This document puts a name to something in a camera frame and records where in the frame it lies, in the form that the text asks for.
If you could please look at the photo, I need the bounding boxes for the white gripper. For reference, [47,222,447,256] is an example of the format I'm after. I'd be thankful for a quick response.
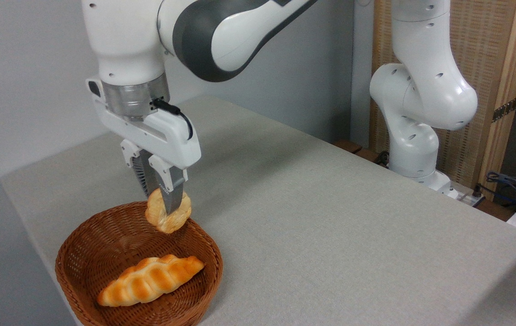
[86,79,202,215]

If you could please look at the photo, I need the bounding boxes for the fish-shaped bread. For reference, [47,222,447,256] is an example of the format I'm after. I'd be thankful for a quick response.
[145,188,192,234]

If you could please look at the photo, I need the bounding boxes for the long twisted bread loaf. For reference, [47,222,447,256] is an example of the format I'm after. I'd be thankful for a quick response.
[97,254,205,307]

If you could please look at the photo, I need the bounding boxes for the brown wicker basket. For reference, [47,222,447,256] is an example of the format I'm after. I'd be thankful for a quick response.
[55,201,223,326]

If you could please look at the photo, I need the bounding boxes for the grey tablecloth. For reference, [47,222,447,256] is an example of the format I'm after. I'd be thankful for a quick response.
[0,94,516,326]

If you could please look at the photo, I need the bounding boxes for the wooden rattan folding screen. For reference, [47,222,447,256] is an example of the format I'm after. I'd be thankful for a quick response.
[369,0,516,202]

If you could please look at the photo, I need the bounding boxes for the metal screen hinge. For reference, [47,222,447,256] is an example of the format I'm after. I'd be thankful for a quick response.
[492,96,516,123]

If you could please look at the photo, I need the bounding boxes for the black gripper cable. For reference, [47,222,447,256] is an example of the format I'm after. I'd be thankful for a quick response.
[151,98,193,140]

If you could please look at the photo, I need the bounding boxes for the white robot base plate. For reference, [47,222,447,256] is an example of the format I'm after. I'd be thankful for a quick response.
[439,180,486,207]

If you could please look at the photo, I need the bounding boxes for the bundle of dark cables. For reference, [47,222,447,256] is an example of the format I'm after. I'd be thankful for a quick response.
[473,171,516,210]

